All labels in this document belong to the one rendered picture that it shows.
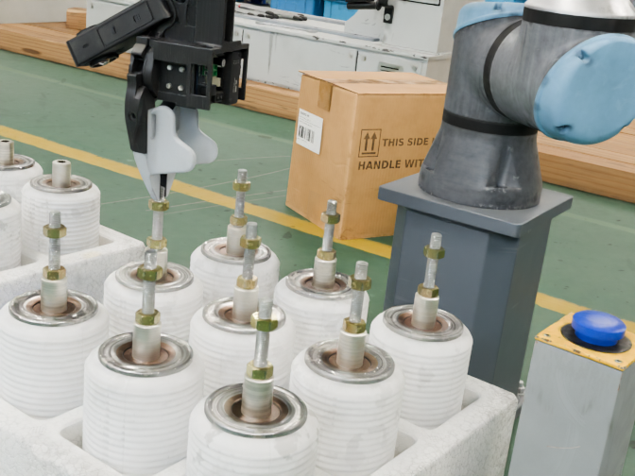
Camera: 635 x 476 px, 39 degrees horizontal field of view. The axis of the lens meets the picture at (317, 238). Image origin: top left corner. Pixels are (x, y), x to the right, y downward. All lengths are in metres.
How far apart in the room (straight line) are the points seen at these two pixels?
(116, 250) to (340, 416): 0.52
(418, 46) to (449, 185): 1.76
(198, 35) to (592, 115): 0.40
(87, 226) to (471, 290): 0.48
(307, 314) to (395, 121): 0.98
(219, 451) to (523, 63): 0.53
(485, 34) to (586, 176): 1.48
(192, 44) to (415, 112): 1.08
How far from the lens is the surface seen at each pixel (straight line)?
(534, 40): 0.96
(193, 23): 0.81
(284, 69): 3.01
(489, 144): 1.08
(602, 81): 0.95
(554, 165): 2.53
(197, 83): 0.80
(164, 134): 0.83
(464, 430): 0.84
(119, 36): 0.84
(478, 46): 1.06
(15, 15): 4.08
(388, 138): 1.82
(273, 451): 0.64
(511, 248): 1.08
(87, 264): 1.15
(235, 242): 0.97
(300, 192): 1.96
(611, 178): 2.49
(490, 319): 1.11
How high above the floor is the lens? 0.59
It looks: 19 degrees down
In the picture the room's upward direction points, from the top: 6 degrees clockwise
